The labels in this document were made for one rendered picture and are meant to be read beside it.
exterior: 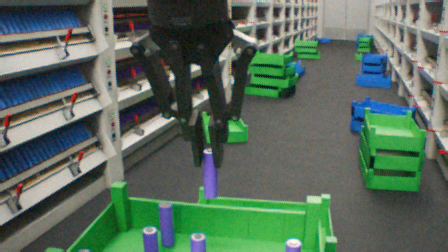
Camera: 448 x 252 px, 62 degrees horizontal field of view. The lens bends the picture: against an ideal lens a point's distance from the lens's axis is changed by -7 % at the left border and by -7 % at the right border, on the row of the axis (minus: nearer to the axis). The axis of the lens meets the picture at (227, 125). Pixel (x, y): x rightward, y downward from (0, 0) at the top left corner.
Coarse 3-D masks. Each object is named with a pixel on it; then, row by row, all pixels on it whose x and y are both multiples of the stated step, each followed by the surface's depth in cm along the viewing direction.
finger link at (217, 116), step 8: (200, 40) 37; (200, 48) 37; (208, 48) 38; (200, 56) 38; (208, 56) 38; (200, 64) 39; (208, 64) 39; (216, 64) 41; (208, 72) 40; (216, 72) 41; (208, 80) 41; (216, 80) 41; (208, 88) 42; (216, 88) 41; (216, 96) 42; (224, 96) 44; (216, 104) 43; (224, 104) 44; (216, 112) 44; (216, 120) 44; (224, 120) 44; (216, 128) 44
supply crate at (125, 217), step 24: (120, 192) 57; (120, 216) 58; (144, 216) 59; (192, 216) 57; (216, 216) 57; (240, 216) 56; (264, 216) 56; (288, 216) 55; (312, 216) 53; (96, 240) 52; (120, 240) 56; (216, 240) 57; (240, 240) 57; (264, 240) 57; (312, 240) 54
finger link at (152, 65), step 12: (132, 48) 39; (144, 60) 40; (156, 60) 42; (144, 72) 41; (156, 72) 41; (156, 84) 42; (168, 84) 44; (156, 96) 43; (168, 96) 46; (168, 108) 44
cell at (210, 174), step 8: (208, 152) 50; (208, 160) 50; (208, 168) 50; (216, 168) 51; (208, 176) 51; (216, 176) 51; (208, 184) 51; (216, 184) 51; (208, 192) 51; (216, 192) 52
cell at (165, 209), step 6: (162, 204) 54; (168, 204) 54; (162, 210) 53; (168, 210) 53; (162, 216) 53; (168, 216) 53; (162, 222) 54; (168, 222) 54; (162, 228) 54; (168, 228) 54; (162, 234) 54; (168, 234) 54; (162, 240) 55; (168, 240) 54; (168, 246) 55
